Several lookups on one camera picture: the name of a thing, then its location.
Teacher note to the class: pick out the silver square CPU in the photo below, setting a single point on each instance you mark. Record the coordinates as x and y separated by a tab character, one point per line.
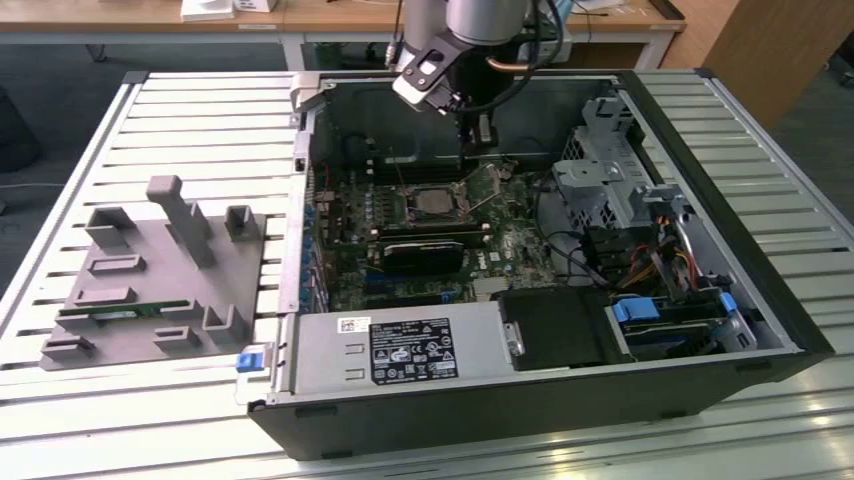
432	201

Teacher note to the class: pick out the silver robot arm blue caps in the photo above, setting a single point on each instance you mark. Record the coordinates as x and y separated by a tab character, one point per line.
489	20

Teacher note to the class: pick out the CPU socket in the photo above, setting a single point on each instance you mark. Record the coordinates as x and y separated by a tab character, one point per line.
433	217

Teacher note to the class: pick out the RAM slot white latches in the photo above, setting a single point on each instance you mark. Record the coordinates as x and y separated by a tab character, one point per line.
427	158
427	172

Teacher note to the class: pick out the RAM slot black latches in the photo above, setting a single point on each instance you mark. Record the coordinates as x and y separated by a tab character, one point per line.
427	165

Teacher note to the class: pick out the silver metal drive cage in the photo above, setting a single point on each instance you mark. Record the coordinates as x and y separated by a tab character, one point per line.
603	172

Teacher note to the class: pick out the white box blue print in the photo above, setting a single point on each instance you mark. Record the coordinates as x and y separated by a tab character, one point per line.
256	6

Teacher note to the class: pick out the green motherboard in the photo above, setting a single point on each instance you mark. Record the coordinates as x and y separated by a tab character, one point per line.
527	260

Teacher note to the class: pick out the black graphics card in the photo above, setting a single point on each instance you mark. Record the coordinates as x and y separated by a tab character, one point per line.
420	259

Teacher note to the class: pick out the silver chipset heatsink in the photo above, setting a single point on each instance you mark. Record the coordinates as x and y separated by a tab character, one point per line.
488	290

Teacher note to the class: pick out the white cardboard box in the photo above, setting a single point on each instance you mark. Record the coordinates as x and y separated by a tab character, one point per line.
207	12

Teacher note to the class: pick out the wooden cabinet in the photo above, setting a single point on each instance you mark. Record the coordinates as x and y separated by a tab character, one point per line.
767	60

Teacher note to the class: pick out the black plastic air shroud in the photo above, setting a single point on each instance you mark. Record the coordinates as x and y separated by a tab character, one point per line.
567	325

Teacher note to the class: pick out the blue disk carrier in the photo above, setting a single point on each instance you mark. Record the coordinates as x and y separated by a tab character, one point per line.
634	310

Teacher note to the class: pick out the wooden desk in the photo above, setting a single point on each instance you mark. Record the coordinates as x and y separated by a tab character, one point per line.
133	22

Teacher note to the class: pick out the blue plastic clip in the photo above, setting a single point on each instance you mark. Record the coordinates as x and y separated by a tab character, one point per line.
727	304

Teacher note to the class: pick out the silver power supply unit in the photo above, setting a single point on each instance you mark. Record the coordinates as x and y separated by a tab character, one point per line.
327	360

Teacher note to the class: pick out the grey parts rack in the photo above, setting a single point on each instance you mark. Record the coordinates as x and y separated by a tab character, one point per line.
167	280

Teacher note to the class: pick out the blue case latch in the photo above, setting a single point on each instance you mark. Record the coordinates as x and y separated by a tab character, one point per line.
248	362

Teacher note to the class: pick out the green RAM stick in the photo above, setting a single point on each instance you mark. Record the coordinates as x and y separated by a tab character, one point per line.
149	306

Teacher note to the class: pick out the black PC case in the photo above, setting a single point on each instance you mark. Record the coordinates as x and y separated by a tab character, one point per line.
467	425

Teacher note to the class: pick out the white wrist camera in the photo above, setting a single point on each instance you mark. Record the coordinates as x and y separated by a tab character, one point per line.
427	75

